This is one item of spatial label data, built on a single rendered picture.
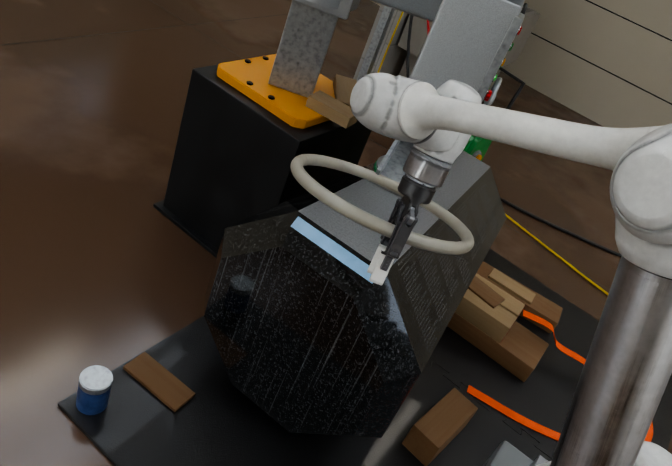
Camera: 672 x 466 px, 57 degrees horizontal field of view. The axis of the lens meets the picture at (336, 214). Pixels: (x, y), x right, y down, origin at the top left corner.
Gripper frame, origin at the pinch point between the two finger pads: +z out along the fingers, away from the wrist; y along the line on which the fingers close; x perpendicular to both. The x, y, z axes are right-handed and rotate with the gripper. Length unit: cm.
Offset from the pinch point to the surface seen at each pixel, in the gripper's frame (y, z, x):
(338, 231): 52, 11, 2
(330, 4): 121, -51, 28
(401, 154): 64, -16, -8
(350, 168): 42.9, -9.7, 7.9
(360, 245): 48.1, 11.3, -4.9
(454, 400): 82, 65, -72
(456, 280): 71, 17, -46
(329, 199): 3.5, -8.5, 15.4
